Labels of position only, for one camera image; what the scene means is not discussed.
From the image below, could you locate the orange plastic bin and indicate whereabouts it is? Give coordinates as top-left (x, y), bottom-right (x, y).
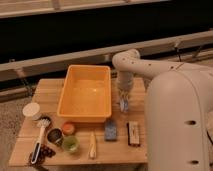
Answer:
top-left (57, 65), bottom-right (112, 123)

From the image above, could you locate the brown black block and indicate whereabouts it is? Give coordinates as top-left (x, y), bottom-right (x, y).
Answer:
top-left (127, 121), bottom-right (140, 146)

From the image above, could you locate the white round container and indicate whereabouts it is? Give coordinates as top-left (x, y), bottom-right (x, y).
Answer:
top-left (22, 102), bottom-right (41, 121)

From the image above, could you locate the dark grape bunch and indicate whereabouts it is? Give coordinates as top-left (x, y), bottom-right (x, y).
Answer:
top-left (35, 144), bottom-right (56, 165)

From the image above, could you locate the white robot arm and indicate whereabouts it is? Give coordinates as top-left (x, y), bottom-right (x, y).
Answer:
top-left (112, 49), bottom-right (213, 171)

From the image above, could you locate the green plastic cup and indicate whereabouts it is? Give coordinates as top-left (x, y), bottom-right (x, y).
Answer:
top-left (62, 135), bottom-right (79, 154)

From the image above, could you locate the yellow corn cob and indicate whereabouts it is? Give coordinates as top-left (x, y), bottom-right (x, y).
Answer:
top-left (88, 132), bottom-right (97, 159)

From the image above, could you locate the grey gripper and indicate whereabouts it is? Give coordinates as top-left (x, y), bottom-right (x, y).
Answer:
top-left (117, 77), bottom-right (133, 104)

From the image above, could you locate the blue sponge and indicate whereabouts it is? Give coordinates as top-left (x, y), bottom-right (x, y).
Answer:
top-left (104, 120), bottom-right (117, 141)

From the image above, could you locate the metal can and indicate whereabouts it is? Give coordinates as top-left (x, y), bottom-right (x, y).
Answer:
top-left (47, 128), bottom-right (63, 146)

